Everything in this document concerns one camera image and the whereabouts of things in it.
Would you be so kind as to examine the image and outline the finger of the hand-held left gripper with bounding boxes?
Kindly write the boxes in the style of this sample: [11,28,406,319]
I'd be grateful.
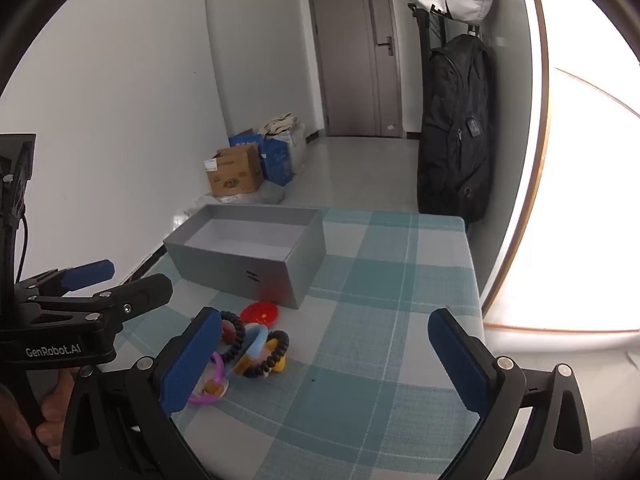
[25,273,174,335]
[15,259,116,302]

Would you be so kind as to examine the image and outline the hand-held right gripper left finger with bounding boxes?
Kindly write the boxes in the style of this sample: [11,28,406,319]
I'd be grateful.
[59,306,223,480]

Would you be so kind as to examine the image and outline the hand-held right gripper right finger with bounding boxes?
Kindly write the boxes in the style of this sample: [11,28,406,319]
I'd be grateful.
[427,308,596,480]

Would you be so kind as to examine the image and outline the purple bracelet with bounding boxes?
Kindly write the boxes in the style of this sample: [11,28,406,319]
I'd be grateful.
[187,351,232,407]

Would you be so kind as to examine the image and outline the black spiral hair tie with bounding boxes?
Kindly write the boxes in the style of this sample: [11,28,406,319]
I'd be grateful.
[219,310,247,363]
[246,329,291,379]

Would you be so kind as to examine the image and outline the light blue ring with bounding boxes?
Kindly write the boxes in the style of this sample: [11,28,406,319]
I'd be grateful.
[239,323,274,362]

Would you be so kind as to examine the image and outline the grey cardboard box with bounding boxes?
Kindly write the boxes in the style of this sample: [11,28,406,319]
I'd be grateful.
[163,204,327,310]

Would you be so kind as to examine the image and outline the person's left hand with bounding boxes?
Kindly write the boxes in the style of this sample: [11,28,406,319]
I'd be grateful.
[39,366,82,461]

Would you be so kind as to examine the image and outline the red round badge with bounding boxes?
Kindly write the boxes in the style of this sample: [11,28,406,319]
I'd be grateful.
[240,301,279,326]

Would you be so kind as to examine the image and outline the teal checked tablecloth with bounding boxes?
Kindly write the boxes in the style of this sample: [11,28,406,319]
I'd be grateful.
[25,206,487,480]

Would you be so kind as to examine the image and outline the brown cardboard box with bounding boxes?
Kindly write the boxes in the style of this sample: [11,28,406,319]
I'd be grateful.
[203,143,265,197]

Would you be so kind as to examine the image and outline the clear plastic bag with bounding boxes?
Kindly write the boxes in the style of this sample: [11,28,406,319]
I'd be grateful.
[172,179,287,227]

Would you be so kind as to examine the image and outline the person's grey pants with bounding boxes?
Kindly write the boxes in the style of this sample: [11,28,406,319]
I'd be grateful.
[591,427,640,480]

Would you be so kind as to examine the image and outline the blue carton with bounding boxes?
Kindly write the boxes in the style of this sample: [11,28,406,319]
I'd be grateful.
[228,130,294,186]

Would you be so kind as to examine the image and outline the black backpack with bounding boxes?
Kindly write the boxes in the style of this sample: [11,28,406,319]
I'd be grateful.
[416,34,497,224]

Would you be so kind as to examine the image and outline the grey door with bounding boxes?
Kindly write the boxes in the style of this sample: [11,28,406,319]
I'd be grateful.
[305,0,404,139]

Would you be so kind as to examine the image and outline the black cable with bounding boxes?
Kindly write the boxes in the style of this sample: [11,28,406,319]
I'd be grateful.
[16,209,29,282]

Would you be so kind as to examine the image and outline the wooden window frame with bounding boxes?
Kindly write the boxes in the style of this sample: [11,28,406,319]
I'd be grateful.
[479,0,640,335]

